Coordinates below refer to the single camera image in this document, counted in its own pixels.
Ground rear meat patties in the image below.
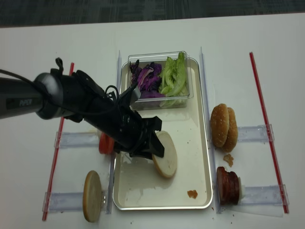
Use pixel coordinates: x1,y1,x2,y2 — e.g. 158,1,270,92
227,172,240,205

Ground food scrap on tray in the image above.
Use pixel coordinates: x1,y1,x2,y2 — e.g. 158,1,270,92
187,190,198,199

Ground white patty pusher block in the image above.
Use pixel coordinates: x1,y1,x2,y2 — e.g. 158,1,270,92
238,177,245,203

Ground rear sesame bun top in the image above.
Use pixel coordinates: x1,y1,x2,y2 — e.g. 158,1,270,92
222,107,238,153

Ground clear plastic salad box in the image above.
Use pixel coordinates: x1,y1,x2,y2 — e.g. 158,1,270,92
127,51,193,110

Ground green lettuce leaves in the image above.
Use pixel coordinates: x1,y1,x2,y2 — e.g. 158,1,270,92
159,52,188,108

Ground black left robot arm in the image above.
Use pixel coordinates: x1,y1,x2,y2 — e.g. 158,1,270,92
0,58,164,159

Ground front meat patty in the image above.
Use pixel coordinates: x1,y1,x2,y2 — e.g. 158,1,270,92
216,167,230,205

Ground clear tomato holder rail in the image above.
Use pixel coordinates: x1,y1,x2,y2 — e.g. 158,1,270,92
54,132,99,148

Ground clear patty holder rail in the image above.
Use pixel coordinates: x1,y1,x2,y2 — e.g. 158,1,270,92
238,185,289,205

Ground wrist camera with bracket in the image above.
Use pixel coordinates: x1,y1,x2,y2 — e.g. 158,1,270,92
119,84,141,108

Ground right red strip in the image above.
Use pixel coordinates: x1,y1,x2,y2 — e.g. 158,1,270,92
249,52,289,214

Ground front sesame bun top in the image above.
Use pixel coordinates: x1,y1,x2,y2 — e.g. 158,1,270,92
210,104,229,147

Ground clear bun holder rail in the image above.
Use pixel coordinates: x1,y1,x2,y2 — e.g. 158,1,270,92
42,192,83,213
237,125,274,143

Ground bun slice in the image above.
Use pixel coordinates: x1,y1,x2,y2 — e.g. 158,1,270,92
152,131,178,178
82,170,102,223

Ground red strip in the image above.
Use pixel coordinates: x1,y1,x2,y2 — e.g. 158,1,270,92
42,62,75,220
249,52,289,214

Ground clear bun bottom holder rail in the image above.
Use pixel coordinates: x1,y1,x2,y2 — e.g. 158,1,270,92
42,192,83,213

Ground front tomato slice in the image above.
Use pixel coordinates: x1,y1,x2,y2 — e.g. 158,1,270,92
99,133,114,155

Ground left red strip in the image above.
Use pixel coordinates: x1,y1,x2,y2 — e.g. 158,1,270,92
42,62,75,220

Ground clear bun top holder rail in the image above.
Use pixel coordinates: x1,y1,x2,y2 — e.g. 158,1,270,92
237,125,274,143

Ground sesame bun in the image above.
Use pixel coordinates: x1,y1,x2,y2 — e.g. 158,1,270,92
210,104,229,147
222,107,238,153

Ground bread crumb on table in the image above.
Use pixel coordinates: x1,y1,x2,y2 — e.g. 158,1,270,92
223,153,234,167

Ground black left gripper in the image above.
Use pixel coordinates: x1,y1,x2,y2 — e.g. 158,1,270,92
104,106,164,160

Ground purple cabbage leaves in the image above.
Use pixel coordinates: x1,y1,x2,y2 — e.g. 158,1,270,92
129,60,165,99

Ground right clear divider rail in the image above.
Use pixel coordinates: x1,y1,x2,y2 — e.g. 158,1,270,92
199,46,223,214

